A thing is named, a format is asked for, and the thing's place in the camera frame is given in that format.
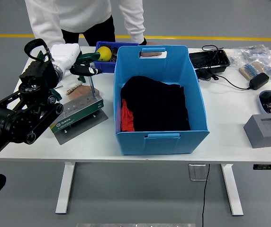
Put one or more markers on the metal floor outlet plate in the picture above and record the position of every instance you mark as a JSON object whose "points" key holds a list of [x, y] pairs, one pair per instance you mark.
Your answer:
{"points": [[197, 172]]}

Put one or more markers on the taped resistor strip bundle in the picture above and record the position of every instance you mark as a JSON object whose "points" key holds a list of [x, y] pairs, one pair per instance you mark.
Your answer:
{"points": [[249, 71]]}

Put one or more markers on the black flat device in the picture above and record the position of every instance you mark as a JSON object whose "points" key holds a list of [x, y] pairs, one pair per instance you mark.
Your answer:
{"points": [[204, 74]]}

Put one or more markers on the black cloth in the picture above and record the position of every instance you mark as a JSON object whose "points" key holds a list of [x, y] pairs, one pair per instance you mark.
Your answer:
{"points": [[159, 106]]}

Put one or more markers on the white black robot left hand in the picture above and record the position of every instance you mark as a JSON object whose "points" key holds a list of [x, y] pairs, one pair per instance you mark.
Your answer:
{"points": [[64, 55]]}

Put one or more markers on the person's right forearm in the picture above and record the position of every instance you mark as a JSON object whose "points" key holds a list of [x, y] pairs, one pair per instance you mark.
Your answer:
{"points": [[52, 39]]}

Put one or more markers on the person's right hand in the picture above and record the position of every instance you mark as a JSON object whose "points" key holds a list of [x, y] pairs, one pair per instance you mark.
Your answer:
{"points": [[82, 91]]}

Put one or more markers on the green silver wrench stand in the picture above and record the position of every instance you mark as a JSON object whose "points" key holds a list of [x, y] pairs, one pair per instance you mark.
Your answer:
{"points": [[83, 111]]}

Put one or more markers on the grey block with square recess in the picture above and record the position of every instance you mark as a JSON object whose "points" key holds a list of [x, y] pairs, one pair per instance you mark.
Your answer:
{"points": [[258, 134]]}

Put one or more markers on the person's left hand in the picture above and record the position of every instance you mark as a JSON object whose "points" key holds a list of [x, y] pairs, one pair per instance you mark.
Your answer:
{"points": [[152, 54]]}

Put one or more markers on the white table leg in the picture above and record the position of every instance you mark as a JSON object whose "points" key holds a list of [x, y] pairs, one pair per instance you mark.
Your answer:
{"points": [[65, 189], [232, 189]]}

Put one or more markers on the black power adapter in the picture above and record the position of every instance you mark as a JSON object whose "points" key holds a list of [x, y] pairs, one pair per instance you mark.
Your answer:
{"points": [[258, 81]]}

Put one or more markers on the person's left forearm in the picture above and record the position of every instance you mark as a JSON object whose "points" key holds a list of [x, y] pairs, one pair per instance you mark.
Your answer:
{"points": [[134, 23]]}

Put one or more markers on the yellow lemon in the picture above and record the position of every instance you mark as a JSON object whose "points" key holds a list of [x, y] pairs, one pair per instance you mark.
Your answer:
{"points": [[105, 54]]}

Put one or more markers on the dark brown cylindrical part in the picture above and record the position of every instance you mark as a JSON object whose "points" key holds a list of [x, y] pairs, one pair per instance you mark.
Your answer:
{"points": [[114, 54]]}

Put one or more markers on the black plastic tray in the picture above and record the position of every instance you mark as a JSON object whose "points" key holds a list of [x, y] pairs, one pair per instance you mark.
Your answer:
{"points": [[209, 59]]}

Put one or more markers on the small dark blue bin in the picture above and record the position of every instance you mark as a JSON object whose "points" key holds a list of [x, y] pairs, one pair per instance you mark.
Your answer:
{"points": [[104, 67]]}

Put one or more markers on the clear plastic parts bag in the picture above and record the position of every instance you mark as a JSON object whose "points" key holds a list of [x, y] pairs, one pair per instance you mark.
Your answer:
{"points": [[256, 53]]}

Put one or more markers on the large blue plastic box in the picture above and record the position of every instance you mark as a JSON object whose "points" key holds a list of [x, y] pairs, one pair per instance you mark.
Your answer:
{"points": [[161, 144]]}

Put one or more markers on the black wristwatch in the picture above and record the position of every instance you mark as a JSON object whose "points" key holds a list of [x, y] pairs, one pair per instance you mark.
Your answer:
{"points": [[143, 42]]}

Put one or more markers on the red cloth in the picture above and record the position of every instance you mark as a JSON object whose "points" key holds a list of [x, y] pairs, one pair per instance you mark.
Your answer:
{"points": [[127, 120]]}

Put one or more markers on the black table control panel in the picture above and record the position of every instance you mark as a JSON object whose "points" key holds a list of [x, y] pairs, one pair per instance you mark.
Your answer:
{"points": [[269, 167]]}

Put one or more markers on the person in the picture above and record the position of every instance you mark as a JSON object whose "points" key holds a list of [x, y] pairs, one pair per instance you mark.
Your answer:
{"points": [[85, 14]]}

